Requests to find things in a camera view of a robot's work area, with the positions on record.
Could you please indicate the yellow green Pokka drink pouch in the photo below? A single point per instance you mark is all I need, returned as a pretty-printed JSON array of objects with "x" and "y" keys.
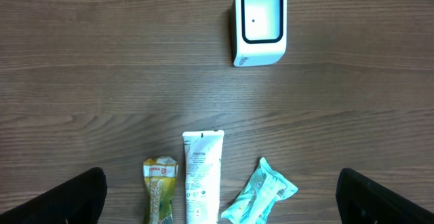
[{"x": 160, "y": 177}]

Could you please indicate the white barcode scanner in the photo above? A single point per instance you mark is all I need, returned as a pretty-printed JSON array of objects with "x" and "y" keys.
[{"x": 258, "y": 31}]

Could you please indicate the teal wet wipes pack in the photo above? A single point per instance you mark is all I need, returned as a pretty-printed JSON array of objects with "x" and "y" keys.
[{"x": 255, "y": 201}]

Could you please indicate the white tube with gold cap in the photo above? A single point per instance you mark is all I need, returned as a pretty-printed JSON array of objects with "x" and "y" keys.
[{"x": 203, "y": 156}]

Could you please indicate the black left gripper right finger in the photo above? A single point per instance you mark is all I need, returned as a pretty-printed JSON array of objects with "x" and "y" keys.
[{"x": 361, "y": 200}]

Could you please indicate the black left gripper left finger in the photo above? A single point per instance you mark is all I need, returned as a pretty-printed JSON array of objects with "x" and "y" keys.
[{"x": 79, "y": 200}]

